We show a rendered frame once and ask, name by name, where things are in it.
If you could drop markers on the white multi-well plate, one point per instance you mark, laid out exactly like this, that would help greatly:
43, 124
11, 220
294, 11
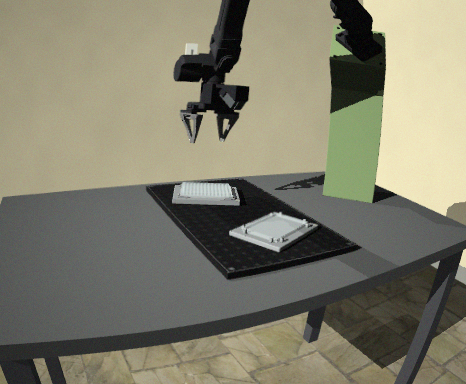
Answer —
205, 190

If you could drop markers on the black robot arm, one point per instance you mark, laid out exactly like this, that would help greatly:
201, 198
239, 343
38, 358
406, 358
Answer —
228, 36

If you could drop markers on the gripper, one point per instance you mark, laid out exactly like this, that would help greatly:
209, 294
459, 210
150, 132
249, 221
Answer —
222, 112

